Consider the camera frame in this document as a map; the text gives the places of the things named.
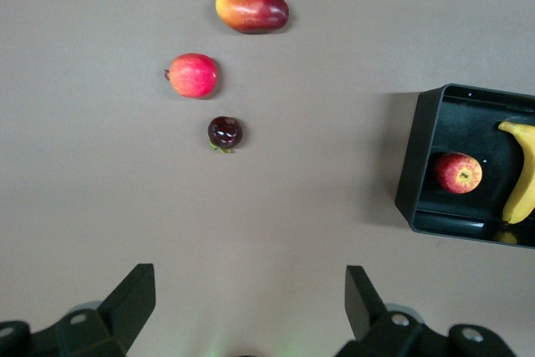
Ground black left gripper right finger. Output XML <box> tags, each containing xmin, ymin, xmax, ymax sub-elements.
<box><xmin>334</xmin><ymin>264</ymin><xmax>513</xmax><ymax>357</ymax></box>

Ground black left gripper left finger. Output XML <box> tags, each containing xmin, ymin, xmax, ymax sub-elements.
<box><xmin>0</xmin><ymin>263</ymin><xmax>156</xmax><ymax>357</ymax></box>

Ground red yellow apple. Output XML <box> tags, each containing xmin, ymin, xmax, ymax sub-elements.
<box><xmin>432</xmin><ymin>152</ymin><xmax>483</xmax><ymax>195</ymax></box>

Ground black plastic box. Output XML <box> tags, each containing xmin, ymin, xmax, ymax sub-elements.
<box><xmin>395</xmin><ymin>83</ymin><xmax>535</xmax><ymax>249</ymax></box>

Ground yellow banana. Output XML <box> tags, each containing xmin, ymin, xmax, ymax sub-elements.
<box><xmin>497</xmin><ymin>120</ymin><xmax>535</xmax><ymax>226</ymax></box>

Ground dark purple mangosteen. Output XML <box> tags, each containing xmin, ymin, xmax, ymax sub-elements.
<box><xmin>207</xmin><ymin>115</ymin><xmax>245</xmax><ymax>155</ymax></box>

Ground red yellow mango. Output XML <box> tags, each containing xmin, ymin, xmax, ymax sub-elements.
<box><xmin>215</xmin><ymin>0</ymin><xmax>290</xmax><ymax>35</ymax></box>

